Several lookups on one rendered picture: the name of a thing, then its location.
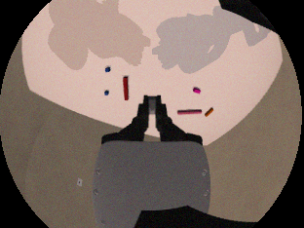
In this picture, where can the red rod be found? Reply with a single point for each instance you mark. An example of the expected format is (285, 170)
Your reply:
(126, 89)

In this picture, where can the grey rod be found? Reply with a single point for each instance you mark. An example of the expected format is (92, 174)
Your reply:
(152, 104)

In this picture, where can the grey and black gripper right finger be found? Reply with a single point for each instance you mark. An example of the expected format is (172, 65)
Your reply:
(167, 129)

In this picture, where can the pink rod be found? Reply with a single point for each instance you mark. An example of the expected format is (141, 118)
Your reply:
(182, 112)

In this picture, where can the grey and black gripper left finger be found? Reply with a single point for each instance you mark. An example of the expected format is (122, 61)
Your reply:
(139, 124)

